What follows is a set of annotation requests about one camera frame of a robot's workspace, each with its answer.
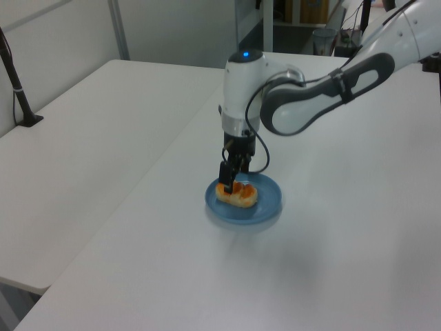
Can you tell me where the translucent plastic bin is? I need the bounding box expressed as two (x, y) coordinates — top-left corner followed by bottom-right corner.
(312, 28), (337, 57)

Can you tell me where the bread with orange topping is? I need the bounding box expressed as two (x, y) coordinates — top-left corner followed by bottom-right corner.
(215, 181), (259, 209)

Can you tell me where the blue round plate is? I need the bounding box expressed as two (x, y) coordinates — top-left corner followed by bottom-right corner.
(204, 172), (284, 230)

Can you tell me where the yellow cardboard box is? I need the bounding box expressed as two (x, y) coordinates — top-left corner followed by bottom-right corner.
(299, 0), (330, 25)

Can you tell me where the white door frame post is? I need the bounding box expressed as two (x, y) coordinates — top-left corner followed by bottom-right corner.
(263, 0), (274, 53)

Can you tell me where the grey metal partition post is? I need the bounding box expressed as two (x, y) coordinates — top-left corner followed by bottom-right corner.
(107, 0), (131, 61)

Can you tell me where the black upright stand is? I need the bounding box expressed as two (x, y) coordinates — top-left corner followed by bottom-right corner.
(359, 0), (373, 36)

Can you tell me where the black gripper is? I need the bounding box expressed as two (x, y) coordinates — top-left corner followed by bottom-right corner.
(218, 132), (258, 194)

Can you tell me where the small black box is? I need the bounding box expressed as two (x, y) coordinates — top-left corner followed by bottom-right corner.
(335, 43), (360, 58)

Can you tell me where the black pole with clamp base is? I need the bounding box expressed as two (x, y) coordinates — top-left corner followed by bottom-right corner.
(0, 26), (45, 129)

